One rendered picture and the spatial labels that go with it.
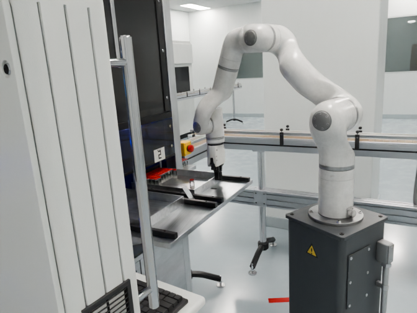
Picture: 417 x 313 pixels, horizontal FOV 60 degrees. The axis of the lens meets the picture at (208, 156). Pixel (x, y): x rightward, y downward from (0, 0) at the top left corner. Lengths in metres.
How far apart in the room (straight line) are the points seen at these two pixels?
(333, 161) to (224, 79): 0.56
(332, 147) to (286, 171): 1.88
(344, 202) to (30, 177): 1.02
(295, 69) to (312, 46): 1.62
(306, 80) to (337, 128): 0.21
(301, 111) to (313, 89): 1.67
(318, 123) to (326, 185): 0.24
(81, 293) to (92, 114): 0.32
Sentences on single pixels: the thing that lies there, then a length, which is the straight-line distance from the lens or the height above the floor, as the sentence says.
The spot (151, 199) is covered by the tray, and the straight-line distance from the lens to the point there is 1.58.
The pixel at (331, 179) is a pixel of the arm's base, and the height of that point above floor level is 1.01.
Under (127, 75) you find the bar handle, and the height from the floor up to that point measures 1.41.
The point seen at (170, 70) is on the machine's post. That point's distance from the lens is 1.84.
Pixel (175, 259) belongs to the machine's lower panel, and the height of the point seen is 0.44.
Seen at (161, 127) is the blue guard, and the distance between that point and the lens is 1.76.
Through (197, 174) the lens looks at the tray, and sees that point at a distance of 1.82.
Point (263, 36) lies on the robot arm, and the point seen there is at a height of 1.50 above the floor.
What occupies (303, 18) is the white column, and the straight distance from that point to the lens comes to 2.98.
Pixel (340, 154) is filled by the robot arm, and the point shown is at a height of 1.10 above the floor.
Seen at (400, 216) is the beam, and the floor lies 0.49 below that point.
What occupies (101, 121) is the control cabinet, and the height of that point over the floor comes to 1.33.
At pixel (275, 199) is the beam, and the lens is 2.58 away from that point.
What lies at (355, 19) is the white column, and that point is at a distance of 2.91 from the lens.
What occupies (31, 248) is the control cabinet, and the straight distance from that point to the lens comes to 0.72.
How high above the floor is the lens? 1.41
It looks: 14 degrees down
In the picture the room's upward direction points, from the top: 4 degrees counter-clockwise
